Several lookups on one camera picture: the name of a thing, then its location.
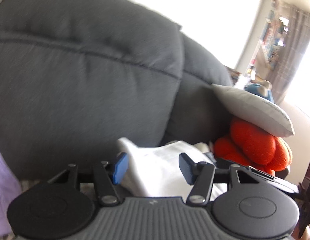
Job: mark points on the light grey pillow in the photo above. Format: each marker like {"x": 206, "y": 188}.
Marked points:
{"x": 252, "y": 107}

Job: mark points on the white pants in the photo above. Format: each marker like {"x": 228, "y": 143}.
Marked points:
{"x": 155, "y": 167}

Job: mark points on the grey sofa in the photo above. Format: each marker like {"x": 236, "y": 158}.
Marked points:
{"x": 82, "y": 67}

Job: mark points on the orange flower-shaped cushion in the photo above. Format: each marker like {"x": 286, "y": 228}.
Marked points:
{"x": 252, "y": 142}

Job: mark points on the blue plush toy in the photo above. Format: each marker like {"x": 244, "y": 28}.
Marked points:
{"x": 257, "y": 91}

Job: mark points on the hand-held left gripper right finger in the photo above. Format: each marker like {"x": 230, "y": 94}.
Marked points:
{"x": 186, "y": 167}

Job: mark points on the lavender cloth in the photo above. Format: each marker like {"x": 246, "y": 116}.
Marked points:
{"x": 5, "y": 192}

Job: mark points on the white shelf desk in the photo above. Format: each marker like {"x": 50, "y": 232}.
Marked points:
{"x": 270, "y": 42}

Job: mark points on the smartphone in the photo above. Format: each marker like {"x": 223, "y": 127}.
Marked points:
{"x": 280, "y": 183}

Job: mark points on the patterned curtain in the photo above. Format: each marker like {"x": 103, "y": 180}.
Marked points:
{"x": 292, "y": 55}

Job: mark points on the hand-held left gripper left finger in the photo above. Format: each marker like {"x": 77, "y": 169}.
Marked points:
{"x": 120, "y": 165}

